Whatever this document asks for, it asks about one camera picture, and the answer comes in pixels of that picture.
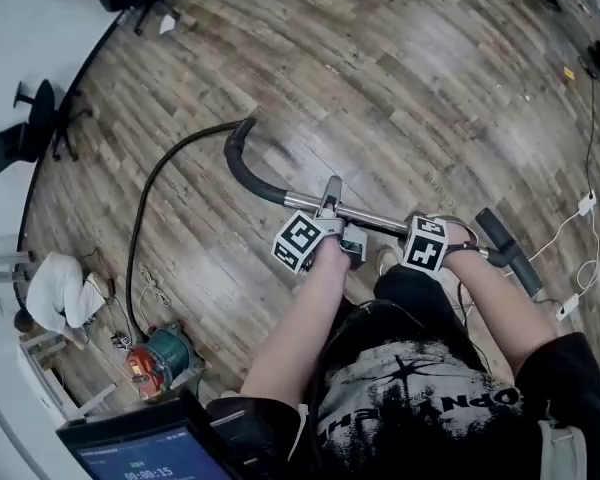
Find vacuum wand with hose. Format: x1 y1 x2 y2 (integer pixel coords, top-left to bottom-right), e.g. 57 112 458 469
125 116 287 342

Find grey shoulder bag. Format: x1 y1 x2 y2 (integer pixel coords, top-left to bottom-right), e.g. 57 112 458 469
537 417 589 480

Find person's black shorts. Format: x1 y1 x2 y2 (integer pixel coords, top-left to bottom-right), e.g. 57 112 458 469
324 262 491 369

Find person's right forearm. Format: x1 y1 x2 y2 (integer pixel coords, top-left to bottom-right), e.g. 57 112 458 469
442 252 561 374

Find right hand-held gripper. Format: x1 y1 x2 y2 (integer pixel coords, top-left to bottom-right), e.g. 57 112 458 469
402 215 480 273

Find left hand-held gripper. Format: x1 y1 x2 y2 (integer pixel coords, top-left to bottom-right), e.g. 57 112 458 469
271 176 369 275

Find white power cable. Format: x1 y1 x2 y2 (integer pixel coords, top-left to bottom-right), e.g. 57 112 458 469
502 210 600 302

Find person's beige shoe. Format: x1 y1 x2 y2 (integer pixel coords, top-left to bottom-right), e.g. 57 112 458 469
377 245 404 277

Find person's black printed t-shirt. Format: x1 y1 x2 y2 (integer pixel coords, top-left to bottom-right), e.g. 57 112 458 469
204 332 600 480

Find person's left forearm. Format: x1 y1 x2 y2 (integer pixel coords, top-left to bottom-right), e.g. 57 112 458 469
239 240 354 409

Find black power cable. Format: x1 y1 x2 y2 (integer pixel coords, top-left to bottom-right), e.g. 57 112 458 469
582 60 599 197

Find white table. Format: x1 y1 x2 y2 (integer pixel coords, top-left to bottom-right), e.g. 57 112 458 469
14 330 119 419

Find white coiled cord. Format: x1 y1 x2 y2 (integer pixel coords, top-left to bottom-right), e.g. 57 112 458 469
137 262 174 309

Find aluminium ladder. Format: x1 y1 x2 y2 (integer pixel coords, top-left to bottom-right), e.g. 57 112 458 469
0 250 35 283

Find red and green vacuum canister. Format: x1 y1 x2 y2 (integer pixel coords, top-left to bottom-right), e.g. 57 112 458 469
124 320 206 399

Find black laptop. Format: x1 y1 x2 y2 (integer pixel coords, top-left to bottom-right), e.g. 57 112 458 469
54 390 241 480

